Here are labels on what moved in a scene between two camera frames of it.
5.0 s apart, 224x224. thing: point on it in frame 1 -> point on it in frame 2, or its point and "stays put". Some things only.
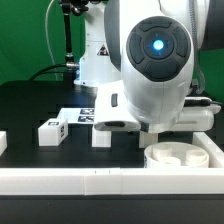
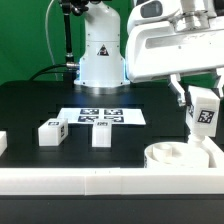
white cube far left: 53,132 stays put
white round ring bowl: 176,155 stays put
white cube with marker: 146,139 -> 202,113
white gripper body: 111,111 -> 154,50
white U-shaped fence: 119,180 stays put
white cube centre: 101,139 stays put
